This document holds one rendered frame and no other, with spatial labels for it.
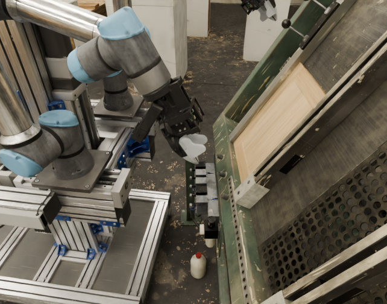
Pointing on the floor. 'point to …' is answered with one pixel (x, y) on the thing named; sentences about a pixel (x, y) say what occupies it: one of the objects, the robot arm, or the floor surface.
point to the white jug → (198, 265)
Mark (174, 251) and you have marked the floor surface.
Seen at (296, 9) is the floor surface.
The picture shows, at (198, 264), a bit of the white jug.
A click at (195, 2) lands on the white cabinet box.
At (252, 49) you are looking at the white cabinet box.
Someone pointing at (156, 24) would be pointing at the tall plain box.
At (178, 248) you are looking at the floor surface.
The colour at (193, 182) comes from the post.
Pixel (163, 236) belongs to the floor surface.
